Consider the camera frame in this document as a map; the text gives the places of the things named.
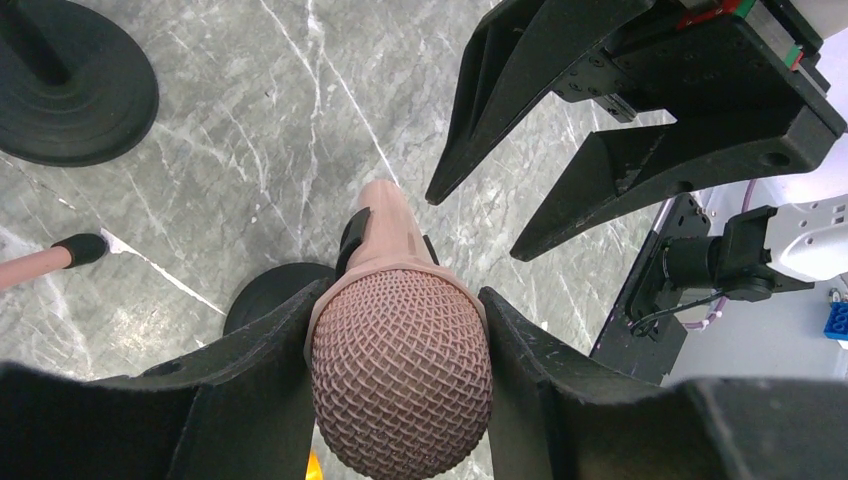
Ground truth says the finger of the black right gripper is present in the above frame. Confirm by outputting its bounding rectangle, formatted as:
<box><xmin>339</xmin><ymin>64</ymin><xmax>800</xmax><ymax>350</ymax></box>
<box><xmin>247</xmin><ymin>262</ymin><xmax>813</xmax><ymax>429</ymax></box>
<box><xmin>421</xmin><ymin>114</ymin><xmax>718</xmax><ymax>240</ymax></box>
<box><xmin>479</xmin><ymin>287</ymin><xmax>847</xmax><ymax>479</ymax></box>
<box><xmin>510</xmin><ymin>105</ymin><xmax>847</xmax><ymax>262</ymax></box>

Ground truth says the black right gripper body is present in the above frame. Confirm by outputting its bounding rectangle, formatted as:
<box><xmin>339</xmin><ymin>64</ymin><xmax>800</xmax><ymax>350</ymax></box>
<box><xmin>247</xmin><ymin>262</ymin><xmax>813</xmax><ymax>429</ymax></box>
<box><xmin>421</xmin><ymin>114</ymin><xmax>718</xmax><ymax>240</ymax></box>
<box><xmin>553</xmin><ymin>1</ymin><xmax>832</xmax><ymax>129</ymax></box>

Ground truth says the red green brick car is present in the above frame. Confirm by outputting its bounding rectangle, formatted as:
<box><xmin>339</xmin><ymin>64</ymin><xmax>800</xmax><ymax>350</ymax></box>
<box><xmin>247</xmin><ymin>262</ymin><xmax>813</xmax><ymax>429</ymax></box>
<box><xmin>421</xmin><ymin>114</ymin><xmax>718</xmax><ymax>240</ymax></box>
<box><xmin>305</xmin><ymin>451</ymin><xmax>324</xmax><ymax>480</ymax></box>

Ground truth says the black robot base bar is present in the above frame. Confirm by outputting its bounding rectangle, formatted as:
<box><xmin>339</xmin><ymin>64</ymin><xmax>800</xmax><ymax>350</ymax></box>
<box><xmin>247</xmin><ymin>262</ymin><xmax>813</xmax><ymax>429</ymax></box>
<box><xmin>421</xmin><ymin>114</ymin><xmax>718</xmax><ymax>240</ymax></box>
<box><xmin>589</xmin><ymin>194</ymin><xmax>710</xmax><ymax>385</ymax></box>

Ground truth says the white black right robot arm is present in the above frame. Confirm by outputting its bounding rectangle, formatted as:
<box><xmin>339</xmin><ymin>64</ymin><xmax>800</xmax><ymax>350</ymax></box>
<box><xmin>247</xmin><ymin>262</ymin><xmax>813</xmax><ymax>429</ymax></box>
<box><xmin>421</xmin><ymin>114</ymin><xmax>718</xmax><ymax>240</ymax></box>
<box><xmin>427</xmin><ymin>1</ymin><xmax>847</xmax><ymax>479</ymax></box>

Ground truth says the black round-base mic stand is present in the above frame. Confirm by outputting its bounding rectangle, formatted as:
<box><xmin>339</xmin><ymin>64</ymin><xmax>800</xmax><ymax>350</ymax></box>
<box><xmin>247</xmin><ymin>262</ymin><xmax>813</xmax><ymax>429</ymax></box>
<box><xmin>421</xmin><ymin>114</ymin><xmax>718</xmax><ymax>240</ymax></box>
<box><xmin>1</xmin><ymin>0</ymin><xmax>159</xmax><ymax>168</ymax></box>

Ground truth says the pink microphone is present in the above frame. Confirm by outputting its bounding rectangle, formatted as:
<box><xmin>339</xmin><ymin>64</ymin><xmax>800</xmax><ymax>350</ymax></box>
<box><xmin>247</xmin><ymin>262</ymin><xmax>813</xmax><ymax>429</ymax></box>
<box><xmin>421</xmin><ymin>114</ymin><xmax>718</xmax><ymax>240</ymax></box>
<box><xmin>304</xmin><ymin>179</ymin><xmax>493</xmax><ymax>479</ymax></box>

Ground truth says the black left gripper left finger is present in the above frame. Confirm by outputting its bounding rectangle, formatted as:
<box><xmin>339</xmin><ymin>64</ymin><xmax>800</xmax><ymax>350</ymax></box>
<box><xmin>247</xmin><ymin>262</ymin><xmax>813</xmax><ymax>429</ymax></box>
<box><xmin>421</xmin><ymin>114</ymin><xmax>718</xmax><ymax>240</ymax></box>
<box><xmin>1</xmin><ymin>280</ymin><xmax>328</xmax><ymax>479</ymax></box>

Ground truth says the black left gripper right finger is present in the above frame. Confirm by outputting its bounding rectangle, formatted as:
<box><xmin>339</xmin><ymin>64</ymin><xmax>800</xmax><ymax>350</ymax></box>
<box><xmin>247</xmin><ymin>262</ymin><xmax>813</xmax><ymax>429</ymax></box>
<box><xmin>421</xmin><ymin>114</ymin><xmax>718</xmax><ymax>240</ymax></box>
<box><xmin>425</xmin><ymin>0</ymin><xmax>654</xmax><ymax>205</ymax></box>

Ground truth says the blue plastic block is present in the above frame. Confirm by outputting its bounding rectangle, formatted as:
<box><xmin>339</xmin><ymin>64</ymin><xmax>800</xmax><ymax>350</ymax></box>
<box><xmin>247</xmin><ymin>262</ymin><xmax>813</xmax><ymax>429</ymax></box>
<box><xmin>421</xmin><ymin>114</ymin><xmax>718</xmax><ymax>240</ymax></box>
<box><xmin>823</xmin><ymin>302</ymin><xmax>848</xmax><ymax>342</ymax></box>

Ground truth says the pink music stand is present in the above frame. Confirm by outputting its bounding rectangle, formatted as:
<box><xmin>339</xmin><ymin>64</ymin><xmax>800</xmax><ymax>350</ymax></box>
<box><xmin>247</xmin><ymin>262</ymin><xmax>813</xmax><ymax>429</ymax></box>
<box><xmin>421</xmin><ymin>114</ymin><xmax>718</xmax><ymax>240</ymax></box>
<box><xmin>1</xmin><ymin>233</ymin><xmax>109</xmax><ymax>290</ymax></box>

